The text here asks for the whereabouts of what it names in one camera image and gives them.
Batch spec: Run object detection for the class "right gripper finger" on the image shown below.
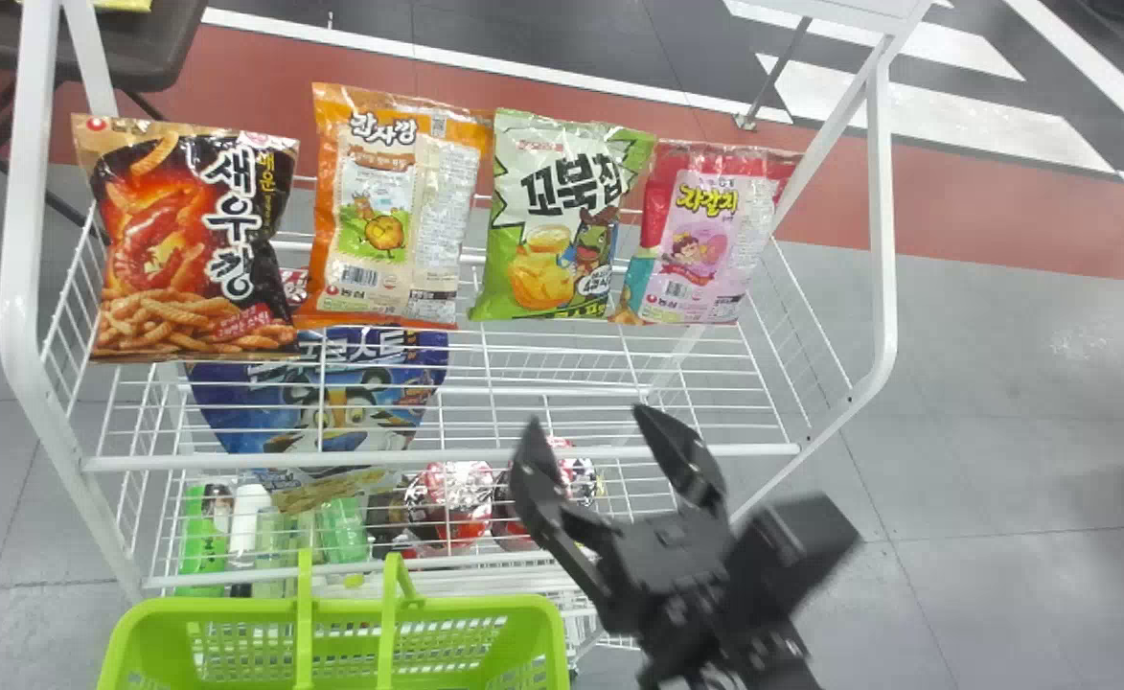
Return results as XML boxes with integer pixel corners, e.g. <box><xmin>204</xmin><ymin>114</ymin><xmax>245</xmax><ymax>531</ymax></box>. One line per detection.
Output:
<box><xmin>506</xmin><ymin>416</ymin><xmax>622</xmax><ymax>607</ymax></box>
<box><xmin>631</xmin><ymin>403</ymin><xmax>728</xmax><ymax>519</ymax></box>

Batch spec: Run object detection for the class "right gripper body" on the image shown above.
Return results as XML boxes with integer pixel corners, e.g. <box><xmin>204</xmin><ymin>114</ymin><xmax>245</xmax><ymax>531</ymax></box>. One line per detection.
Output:
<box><xmin>598</xmin><ymin>513</ymin><xmax>746</xmax><ymax>641</ymax></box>

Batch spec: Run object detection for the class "red noodle cup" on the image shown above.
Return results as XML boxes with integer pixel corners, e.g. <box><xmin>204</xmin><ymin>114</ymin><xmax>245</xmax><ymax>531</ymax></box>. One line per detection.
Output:
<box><xmin>493</xmin><ymin>436</ymin><xmax>603</xmax><ymax>553</ymax></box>
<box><xmin>402</xmin><ymin>461</ymin><xmax>496</xmax><ymax>554</ymax></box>

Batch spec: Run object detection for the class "green bottle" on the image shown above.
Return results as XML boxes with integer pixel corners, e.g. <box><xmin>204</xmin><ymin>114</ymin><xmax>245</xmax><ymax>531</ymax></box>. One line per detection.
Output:
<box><xmin>316</xmin><ymin>495</ymin><xmax>372</xmax><ymax>587</ymax></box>
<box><xmin>176</xmin><ymin>483</ymin><xmax>233</xmax><ymax>598</ymax></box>

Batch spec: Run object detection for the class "pink and red snack packet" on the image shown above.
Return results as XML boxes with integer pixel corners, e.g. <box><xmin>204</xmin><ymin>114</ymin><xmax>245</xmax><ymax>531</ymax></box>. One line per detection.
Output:
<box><xmin>608</xmin><ymin>140</ymin><xmax>803</xmax><ymax>327</ymax></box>

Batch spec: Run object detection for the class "blue cereal bag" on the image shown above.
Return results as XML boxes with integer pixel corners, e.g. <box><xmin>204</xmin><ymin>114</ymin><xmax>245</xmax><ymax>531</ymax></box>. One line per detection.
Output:
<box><xmin>185</xmin><ymin>326</ymin><xmax>450</xmax><ymax>457</ymax></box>

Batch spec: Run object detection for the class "green basket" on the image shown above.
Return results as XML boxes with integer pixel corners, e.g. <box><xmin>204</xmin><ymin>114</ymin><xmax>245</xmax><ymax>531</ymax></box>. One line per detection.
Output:
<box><xmin>96</xmin><ymin>550</ymin><xmax>573</xmax><ymax>690</ymax></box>

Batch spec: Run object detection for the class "green snack packet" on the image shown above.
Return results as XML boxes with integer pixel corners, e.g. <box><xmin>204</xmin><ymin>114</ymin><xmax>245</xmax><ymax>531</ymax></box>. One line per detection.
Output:
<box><xmin>468</xmin><ymin>107</ymin><xmax>657</xmax><ymax>323</ymax></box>

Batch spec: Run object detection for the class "white bottle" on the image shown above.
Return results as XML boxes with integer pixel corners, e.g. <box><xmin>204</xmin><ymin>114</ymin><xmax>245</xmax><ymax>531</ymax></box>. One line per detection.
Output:
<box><xmin>228</xmin><ymin>482</ymin><xmax>274</xmax><ymax>597</ymax></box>

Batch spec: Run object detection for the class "orange snack packet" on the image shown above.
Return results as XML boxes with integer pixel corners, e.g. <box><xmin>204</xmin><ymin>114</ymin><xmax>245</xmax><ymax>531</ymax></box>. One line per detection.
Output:
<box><xmin>292</xmin><ymin>82</ymin><xmax>494</xmax><ymax>331</ymax></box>

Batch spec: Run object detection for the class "black and red snack packet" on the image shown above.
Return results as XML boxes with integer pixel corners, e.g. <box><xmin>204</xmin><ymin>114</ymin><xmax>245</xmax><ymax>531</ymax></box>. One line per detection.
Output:
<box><xmin>71</xmin><ymin>113</ymin><xmax>302</xmax><ymax>364</ymax></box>

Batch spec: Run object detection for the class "dark side table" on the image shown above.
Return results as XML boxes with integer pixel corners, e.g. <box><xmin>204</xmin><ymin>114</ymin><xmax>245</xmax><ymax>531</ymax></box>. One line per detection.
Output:
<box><xmin>0</xmin><ymin>0</ymin><xmax>209</xmax><ymax>229</ymax></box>

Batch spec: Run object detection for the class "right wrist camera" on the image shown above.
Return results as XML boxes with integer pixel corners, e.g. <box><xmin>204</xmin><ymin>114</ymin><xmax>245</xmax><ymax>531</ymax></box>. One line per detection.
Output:
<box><xmin>723</xmin><ymin>493</ymin><xmax>862</xmax><ymax>626</ymax></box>

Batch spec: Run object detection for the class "white wire rack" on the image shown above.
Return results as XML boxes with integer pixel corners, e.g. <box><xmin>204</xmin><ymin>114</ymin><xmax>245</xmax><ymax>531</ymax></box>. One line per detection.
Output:
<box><xmin>0</xmin><ymin>0</ymin><xmax>936</xmax><ymax>677</ymax></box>

